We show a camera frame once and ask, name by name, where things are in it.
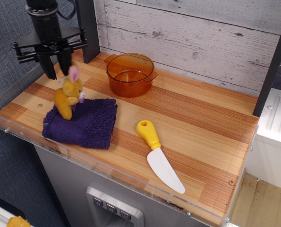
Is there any dark vertical post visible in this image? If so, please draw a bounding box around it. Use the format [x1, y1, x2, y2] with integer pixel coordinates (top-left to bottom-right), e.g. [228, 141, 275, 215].
[75, 0, 101, 63]
[252, 35, 281, 117]

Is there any yellow object bottom left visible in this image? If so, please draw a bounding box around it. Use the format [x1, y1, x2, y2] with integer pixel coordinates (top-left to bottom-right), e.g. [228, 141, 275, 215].
[6, 216, 31, 227]

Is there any dark vertical post left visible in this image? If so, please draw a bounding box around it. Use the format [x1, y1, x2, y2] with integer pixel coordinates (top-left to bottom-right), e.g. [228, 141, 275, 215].
[75, 0, 101, 63]

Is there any purple towel napkin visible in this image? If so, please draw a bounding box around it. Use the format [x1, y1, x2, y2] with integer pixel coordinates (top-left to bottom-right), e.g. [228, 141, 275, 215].
[42, 99, 118, 149]

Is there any clear acrylic edge guard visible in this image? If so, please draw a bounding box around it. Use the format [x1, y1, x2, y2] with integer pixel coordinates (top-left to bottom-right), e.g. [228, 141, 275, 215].
[0, 33, 259, 227]

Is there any dark vertical post right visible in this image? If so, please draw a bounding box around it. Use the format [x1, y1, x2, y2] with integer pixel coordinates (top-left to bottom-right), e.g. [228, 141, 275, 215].
[252, 35, 281, 117]

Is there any white ribbed appliance right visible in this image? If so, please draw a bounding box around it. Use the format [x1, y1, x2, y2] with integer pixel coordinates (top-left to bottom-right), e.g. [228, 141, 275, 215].
[245, 88, 281, 188]

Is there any yellow plush bunny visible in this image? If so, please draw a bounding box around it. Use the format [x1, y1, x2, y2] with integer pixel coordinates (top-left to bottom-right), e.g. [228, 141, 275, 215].
[53, 61, 85, 120]

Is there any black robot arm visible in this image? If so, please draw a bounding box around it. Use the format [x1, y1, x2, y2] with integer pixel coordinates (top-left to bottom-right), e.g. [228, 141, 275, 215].
[12, 0, 87, 80]

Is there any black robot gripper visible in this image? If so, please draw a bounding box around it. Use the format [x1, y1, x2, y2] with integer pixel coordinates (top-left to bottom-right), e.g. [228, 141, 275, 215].
[12, 6, 87, 80]

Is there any yellow handled white toy knife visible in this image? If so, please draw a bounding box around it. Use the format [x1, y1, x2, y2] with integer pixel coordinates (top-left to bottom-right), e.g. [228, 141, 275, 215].
[136, 120, 186, 194]

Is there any orange transparent plastic pot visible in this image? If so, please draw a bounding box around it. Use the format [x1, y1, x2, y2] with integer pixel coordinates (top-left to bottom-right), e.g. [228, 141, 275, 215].
[104, 53, 157, 97]

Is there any grey toy fridge cabinet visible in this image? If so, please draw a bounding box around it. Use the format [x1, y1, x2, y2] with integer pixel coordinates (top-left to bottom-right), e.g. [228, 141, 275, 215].
[33, 144, 211, 227]

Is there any silver dispenser button panel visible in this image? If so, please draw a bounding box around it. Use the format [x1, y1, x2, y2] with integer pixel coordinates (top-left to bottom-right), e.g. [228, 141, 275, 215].
[86, 186, 145, 227]

